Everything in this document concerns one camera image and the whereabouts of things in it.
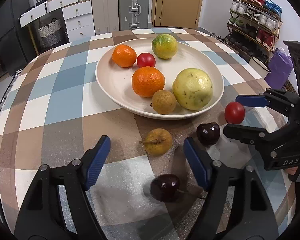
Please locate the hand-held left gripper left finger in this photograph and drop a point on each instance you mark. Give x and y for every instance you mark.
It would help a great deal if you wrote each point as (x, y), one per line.
(97, 162)

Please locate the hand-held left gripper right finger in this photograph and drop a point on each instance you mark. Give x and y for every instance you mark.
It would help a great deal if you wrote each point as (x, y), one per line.
(196, 162)

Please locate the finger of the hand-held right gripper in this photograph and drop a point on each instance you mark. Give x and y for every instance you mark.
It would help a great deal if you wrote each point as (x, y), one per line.
(252, 100)
(247, 132)

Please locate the red cherry tomato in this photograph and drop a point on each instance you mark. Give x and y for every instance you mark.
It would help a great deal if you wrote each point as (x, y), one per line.
(146, 60)
(234, 112)

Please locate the dark stemless cherry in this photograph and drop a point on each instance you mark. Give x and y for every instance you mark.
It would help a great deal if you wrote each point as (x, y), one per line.
(208, 133)

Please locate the dark cherry with stem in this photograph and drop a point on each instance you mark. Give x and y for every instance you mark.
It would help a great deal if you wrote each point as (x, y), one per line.
(165, 187)

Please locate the brown longan with stem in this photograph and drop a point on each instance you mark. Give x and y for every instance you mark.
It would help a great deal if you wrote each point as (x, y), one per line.
(158, 142)

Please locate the yellow-green guava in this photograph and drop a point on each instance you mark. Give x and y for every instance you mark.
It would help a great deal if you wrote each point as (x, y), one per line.
(192, 88)

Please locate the brown stemless longan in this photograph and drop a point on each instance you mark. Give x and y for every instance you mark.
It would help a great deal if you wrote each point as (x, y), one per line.
(163, 102)

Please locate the cream round plate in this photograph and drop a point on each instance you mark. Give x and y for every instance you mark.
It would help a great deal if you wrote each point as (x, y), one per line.
(115, 80)

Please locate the large orange mandarin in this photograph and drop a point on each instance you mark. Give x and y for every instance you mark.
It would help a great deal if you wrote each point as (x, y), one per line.
(148, 81)

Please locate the green-yellow orange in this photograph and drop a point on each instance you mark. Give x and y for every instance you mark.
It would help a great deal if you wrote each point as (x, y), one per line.
(164, 46)

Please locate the small orange mandarin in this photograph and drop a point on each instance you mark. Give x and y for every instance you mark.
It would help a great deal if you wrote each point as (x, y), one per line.
(124, 55)

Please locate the person's right hand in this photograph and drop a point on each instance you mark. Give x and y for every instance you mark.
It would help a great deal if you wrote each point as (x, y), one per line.
(291, 171)

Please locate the white bucket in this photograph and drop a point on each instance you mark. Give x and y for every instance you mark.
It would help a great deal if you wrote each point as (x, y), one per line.
(257, 67)

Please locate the purple bag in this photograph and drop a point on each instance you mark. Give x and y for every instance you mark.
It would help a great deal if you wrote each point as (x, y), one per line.
(280, 67)

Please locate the pair of floor shoes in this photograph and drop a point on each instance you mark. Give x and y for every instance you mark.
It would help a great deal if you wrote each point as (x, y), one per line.
(216, 36)

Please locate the wooden shoe rack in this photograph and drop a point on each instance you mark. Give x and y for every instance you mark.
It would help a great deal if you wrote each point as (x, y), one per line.
(277, 30)

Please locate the rows of shoes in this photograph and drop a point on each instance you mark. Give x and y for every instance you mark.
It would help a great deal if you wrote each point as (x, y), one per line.
(262, 20)

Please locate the patterned rug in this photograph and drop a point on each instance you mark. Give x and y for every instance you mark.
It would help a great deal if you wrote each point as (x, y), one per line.
(5, 97)

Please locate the wooden door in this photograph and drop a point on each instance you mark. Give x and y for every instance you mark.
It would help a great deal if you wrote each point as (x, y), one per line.
(177, 2)

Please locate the wicker basket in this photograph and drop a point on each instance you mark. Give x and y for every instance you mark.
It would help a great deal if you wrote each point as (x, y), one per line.
(51, 33)

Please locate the white drawer cabinet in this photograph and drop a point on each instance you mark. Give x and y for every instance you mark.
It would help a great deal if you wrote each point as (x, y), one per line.
(78, 22)

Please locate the dark grey fridge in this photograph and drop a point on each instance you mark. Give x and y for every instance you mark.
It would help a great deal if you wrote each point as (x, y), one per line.
(10, 42)

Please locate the silver suitcase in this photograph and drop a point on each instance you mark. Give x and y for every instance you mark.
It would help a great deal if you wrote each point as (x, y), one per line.
(133, 5)

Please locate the beige suitcase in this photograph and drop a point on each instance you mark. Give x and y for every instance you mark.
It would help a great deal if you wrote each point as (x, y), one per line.
(105, 7)

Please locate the white desk with drawers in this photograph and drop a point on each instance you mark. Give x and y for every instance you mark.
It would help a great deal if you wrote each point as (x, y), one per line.
(57, 3)

